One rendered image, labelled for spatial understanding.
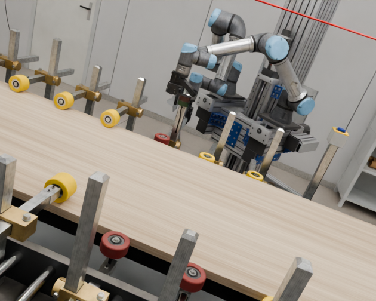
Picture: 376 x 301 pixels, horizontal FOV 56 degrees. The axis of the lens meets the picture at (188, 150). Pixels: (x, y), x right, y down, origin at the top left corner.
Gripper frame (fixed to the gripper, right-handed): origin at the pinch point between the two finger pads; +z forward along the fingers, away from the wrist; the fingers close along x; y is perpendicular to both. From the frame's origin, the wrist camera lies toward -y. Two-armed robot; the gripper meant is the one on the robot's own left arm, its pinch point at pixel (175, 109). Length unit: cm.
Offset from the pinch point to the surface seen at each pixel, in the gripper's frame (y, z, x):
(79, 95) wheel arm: 47, 5, 17
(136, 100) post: 19.4, -0.6, 9.7
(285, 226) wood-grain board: -66, 10, 58
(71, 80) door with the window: 203, 93, -264
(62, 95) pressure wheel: 48, 3, 32
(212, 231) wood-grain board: -40, 10, 80
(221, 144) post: -30.3, 5.7, 9.6
